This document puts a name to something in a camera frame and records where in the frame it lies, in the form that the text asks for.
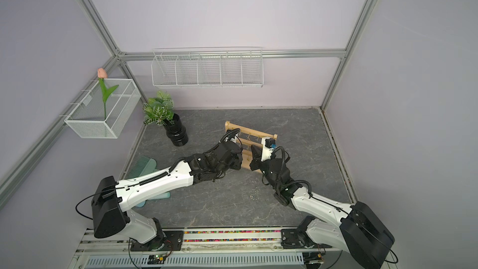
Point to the wooden jewelry display stand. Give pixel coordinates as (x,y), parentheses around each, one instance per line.
(248,138)

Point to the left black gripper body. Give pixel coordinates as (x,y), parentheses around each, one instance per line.
(236,164)

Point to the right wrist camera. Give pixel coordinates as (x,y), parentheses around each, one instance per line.
(269,145)

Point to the teal dustpan brush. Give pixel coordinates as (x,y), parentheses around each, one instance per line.
(142,167)

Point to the white cable duct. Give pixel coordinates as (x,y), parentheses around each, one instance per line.
(193,260)

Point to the black plant pot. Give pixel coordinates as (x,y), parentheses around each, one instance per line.
(176,131)

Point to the pink artificial tulip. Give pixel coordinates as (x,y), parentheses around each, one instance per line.
(106,91)

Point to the green artificial potted plant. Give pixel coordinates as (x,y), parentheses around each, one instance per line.
(159,110)

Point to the white wire wall shelf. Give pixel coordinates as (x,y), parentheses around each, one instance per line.
(208,67)

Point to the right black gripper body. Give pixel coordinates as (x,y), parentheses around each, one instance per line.
(264,168)

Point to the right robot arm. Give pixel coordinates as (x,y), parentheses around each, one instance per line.
(353,228)

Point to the white mesh wall basket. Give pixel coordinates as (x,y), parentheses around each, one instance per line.
(87,118)

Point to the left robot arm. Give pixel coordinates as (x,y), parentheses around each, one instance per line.
(114,201)

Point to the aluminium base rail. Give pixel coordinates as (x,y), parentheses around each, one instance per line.
(239,236)

